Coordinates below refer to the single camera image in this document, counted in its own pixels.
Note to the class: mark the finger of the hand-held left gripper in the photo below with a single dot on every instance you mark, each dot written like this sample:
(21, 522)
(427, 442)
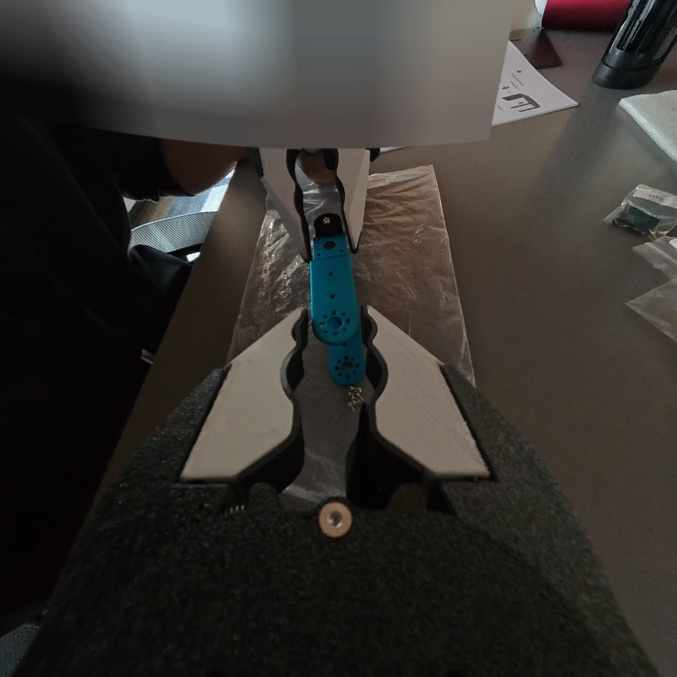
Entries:
(277, 180)
(355, 180)

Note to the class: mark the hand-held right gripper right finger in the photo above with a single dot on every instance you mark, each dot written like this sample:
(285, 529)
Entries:
(423, 412)

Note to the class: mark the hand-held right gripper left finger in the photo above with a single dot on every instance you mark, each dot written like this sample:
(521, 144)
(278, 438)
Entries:
(248, 412)

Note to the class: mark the black servo motor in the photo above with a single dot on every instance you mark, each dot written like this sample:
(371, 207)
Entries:
(328, 228)

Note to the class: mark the blue metal servo bracket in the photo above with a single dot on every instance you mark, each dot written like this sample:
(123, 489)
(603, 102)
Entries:
(330, 296)

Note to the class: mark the person's left forearm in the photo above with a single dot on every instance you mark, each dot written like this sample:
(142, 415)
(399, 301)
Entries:
(201, 169)

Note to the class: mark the grey desk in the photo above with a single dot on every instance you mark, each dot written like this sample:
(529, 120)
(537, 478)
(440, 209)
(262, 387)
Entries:
(555, 370)

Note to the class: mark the small metal screws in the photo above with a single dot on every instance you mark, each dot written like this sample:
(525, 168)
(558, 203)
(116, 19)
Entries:
(355, 397)

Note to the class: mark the clear plastic bag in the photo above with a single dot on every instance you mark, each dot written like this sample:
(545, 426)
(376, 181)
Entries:
(402, 254)

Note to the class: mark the white instruction booklet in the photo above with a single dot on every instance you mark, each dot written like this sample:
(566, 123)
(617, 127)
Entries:
(534, 100)

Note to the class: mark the person's black clothing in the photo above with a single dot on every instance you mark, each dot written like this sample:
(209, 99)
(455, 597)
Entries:
(63, 317)

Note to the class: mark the red metal cylinder case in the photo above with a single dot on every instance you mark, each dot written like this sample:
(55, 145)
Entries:
(582, 13)

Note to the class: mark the pile of small screw bags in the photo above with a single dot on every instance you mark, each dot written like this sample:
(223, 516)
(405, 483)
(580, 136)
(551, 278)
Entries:
(648, 209)

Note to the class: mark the white foam sheet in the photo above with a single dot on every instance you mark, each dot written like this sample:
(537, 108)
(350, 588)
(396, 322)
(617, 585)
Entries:
(656, 116)

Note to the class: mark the black cylindrical bit holder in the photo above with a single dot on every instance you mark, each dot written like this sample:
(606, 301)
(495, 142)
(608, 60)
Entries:
(634, 47)

